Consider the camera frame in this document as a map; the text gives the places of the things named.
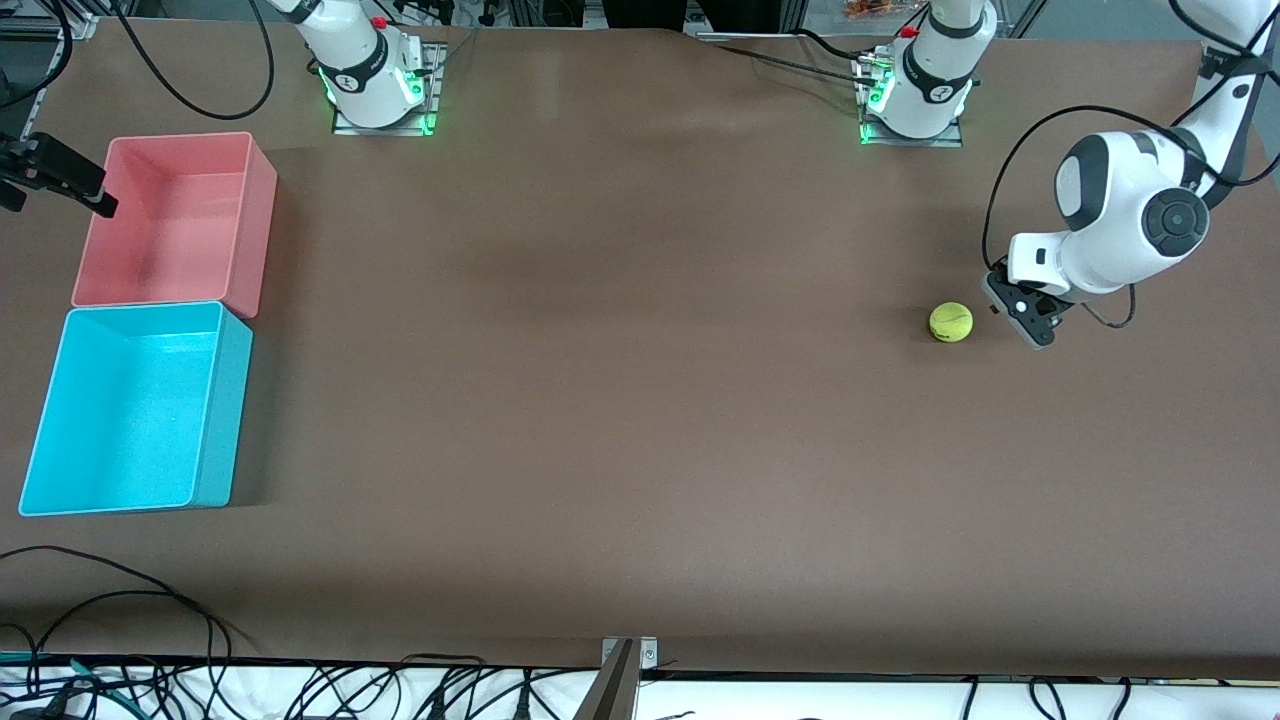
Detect pink plastic bin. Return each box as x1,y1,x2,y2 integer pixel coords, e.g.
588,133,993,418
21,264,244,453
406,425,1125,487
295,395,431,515
70,131,279,319

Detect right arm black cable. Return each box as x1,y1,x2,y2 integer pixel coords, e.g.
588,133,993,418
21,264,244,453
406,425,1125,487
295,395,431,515
110,0,276,121

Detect metal table edge bracket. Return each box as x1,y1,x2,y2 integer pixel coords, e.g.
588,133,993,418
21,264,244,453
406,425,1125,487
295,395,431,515
575,637,659,720

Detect teal cable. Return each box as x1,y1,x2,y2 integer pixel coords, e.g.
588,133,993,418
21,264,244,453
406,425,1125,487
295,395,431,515
0,652,136,717

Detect yellow-green tennis ball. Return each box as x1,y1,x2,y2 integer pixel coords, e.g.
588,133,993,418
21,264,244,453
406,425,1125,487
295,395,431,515
929,302,974,344

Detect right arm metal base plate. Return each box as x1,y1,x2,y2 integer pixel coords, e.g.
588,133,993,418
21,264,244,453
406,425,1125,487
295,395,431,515
332,42,447,137

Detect blue plastic bin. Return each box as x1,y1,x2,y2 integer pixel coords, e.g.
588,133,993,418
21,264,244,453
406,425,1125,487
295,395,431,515
18,300,255,518

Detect black cable on table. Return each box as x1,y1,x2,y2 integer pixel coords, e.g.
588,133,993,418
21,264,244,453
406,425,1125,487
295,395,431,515
700,30,883,87

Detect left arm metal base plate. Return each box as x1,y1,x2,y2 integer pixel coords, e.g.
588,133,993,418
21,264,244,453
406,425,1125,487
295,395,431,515
856,55,967,149

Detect aluminium frame rail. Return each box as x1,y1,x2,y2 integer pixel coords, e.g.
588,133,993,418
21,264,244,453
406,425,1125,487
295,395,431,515
55,0,113,41

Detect long looped black cable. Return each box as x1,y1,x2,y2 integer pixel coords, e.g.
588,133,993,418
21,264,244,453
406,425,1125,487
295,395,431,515
0,545,233,691

